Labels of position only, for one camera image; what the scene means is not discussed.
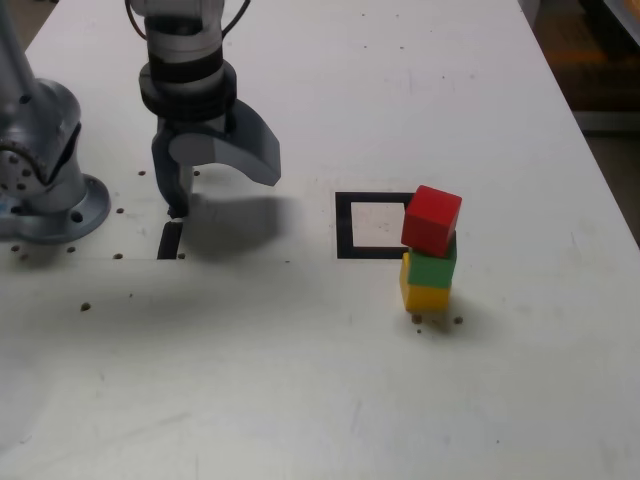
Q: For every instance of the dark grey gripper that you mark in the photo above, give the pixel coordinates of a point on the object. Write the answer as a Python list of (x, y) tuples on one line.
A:
[(197, 127)]

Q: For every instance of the red cube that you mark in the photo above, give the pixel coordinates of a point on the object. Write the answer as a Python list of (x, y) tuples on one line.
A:
[(430, 222)]

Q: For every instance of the green cube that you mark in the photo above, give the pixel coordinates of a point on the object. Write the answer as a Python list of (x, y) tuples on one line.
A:
[(432, 272)]

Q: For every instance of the yellow cube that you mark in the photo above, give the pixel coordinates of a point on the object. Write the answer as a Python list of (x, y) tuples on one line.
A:
[(427, 298)]

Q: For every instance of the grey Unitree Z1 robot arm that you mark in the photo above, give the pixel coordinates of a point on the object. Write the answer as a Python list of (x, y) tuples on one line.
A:
[(45, 125)]

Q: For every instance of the black tape square outline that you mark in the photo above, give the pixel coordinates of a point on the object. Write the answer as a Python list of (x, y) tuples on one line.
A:
[(344, 225)]

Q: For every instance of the black tape strip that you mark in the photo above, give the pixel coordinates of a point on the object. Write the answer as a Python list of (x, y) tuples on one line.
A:
[(169, 240)]

